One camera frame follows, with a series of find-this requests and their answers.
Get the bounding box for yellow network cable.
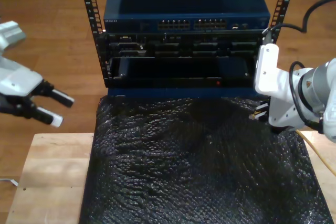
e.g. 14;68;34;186
248;112;336;177

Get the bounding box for black rack server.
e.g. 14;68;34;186
96;31;271;58

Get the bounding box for black rack shelf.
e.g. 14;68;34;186
103;56;259;90

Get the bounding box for black bubble mat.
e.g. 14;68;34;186
78;95;333;224

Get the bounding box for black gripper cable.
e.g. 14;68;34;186
288;61;325;130

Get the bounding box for grey flat ribbon cable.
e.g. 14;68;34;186
0;176;19;187

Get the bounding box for blue rack base plate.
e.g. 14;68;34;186
107;87;263;99

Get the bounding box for black camera cable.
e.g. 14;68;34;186
262;0;336;45

